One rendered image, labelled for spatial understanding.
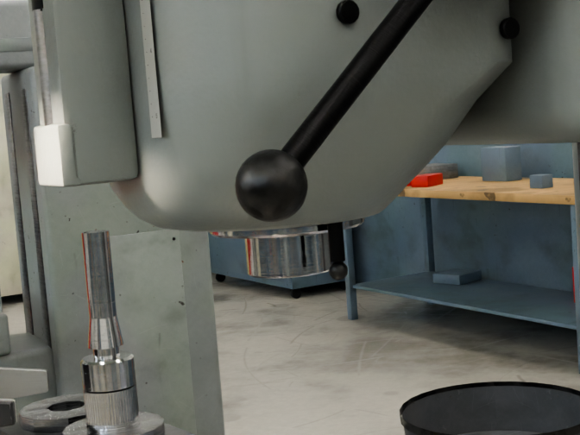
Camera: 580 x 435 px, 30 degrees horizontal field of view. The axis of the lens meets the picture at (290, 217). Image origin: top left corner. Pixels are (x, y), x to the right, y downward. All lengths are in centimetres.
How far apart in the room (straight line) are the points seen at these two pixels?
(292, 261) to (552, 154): 597
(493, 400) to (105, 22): 244
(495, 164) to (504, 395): 364
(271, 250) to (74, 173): 12
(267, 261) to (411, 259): 717
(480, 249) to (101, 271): 623
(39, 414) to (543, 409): 197
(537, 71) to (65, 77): 24
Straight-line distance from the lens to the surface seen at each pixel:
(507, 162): 635
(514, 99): 58
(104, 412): 96
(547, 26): 56
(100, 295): 95
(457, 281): 674
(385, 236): 797
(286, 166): 43
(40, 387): 104
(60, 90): 52
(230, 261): 874
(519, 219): 679
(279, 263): 57
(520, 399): 288
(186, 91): 49
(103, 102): 52
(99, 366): 95
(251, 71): 48
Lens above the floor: 137
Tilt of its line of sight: 5 degrees down
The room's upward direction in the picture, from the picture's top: 4 degrees counter-clockwise
